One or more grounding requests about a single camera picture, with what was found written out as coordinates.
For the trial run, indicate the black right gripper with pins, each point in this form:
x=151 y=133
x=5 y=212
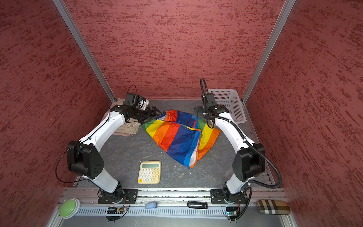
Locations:
x=201 y=112

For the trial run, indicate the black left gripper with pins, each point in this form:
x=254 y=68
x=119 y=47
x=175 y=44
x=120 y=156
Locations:
x=148 y=116

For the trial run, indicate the beige shorts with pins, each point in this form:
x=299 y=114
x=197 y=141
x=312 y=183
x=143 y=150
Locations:
x=127 y=129

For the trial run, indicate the white plastic basket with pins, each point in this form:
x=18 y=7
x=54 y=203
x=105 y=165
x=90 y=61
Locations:
x=230 y=99

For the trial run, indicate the multicolour striped shorts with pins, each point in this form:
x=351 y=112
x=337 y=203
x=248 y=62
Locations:
x=184 y=137

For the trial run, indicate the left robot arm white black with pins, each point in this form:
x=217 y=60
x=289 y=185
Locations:
x=83 y=156

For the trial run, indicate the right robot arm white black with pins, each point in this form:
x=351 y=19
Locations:
x=249 y=161

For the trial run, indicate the yellow calculator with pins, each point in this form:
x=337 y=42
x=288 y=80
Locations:
x=150 y=172

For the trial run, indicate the small blue object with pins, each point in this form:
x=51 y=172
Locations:
x=151 y=205

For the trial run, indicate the black usb stick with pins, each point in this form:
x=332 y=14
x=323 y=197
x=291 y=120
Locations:
x=197 y=205

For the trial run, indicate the left circuit board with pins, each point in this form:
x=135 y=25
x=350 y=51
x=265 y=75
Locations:
x=115 y=211

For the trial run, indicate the circuit board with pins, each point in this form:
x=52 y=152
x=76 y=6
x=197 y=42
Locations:
x=233 y=211
x=115 y=211

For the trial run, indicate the right circuit board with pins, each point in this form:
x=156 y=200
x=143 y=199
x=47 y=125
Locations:
x=233 y=211

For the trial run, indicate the plaid glasses case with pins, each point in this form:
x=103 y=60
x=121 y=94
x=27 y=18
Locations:
x=273 y=207

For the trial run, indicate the green round button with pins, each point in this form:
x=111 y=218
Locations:
x=70 y=208

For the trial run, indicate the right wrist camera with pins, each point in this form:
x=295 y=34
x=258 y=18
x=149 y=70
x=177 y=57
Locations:
x=209 y=101

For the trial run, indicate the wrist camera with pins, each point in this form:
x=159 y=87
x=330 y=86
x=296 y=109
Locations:
x=209 y=101
x=135 y=101

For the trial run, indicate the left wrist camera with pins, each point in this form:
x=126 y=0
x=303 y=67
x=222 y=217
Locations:
x=135 y=101

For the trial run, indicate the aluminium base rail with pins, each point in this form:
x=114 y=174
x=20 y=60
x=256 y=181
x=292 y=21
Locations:
x=172 y=210

